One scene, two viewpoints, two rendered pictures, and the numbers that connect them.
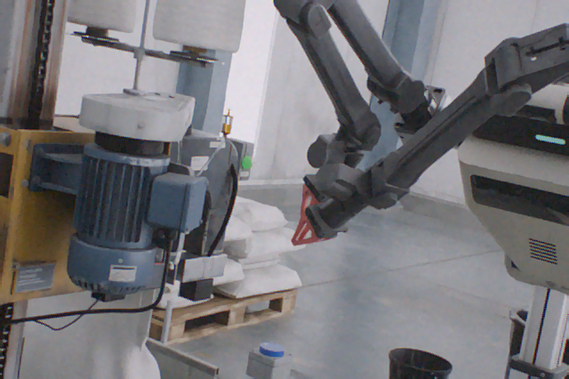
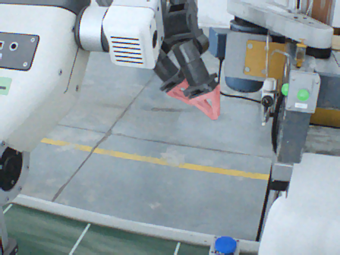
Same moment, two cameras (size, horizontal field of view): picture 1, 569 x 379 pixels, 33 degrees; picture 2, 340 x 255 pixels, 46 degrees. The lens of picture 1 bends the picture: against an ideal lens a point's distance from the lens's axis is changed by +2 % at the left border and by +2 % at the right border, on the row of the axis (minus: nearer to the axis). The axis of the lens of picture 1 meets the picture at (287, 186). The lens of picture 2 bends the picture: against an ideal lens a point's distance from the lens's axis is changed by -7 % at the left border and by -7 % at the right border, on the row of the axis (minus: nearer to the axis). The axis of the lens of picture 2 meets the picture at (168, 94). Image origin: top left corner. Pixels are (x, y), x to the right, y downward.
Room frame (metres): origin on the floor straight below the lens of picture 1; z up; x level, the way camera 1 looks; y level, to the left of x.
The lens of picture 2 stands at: (2.94, -0.52, 1.64)
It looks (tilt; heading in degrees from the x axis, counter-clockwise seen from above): 22 degrees down; 158
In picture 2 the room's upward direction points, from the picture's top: 3 degrees clockwise
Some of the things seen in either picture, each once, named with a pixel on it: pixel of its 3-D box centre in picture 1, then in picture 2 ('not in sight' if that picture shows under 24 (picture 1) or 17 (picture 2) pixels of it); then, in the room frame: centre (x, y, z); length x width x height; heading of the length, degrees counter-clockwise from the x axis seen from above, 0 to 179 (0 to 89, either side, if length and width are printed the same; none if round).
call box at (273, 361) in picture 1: (269, 364); (224, 253); (2.20, -0.03, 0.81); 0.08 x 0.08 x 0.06; 56
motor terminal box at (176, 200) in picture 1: (177, 207); (221, 45); (1.66, 0.19, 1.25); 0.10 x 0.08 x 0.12; 171
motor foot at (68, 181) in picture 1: (75, 172); (271, 39); (1.69, 0.38, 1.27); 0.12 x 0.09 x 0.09; 146
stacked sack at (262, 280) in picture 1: (245, 277); not in sight; (5.43, 0.15, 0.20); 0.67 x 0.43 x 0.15; 146
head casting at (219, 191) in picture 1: (150, 179); (332, 102); (2.13, 0.31, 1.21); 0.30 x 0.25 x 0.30; 56
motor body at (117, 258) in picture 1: (117, 218); (247, 55); (1.67, 0.29, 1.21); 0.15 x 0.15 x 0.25
